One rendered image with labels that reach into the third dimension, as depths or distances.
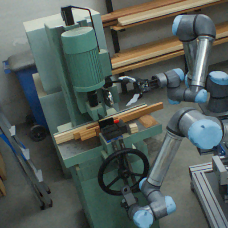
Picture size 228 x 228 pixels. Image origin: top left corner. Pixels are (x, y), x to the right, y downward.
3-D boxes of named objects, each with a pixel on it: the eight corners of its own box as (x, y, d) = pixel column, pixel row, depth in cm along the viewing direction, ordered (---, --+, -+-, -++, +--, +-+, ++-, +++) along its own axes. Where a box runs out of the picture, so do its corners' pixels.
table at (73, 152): (69, 178, 165) (66, 169, 162) (58, 149, 191) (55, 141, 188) (171, 139, 179) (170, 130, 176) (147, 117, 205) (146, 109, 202)
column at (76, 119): (78, 136, 208) (48, 28, 173) (70, 122, 227) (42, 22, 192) (110, 125, 213) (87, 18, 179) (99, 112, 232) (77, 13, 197)
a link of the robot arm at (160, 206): (164, 186, 143) (142, 196, 141) (176, 202, 133) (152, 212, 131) (166, 198, 147) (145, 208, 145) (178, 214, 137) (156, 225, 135)
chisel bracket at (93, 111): (94, 123, 181) (91, 110, 177) (87, 113, 193) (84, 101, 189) (106, 119, 183) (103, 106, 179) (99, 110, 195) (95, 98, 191)
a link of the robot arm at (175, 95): (183, 107, 172) (182, 88, 167) (165, 104, 179) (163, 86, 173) (189, 100, 177) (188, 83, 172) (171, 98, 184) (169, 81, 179)
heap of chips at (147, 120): (145, 128, 183) (145, 124, 182) (136, 119, 194) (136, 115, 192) (158, 123, 185) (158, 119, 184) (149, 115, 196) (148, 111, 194)
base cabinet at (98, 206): (103, 262, 213) (79, 183, 180) (81, 207, 263) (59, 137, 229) (161, 235, 224) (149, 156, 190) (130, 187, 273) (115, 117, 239)
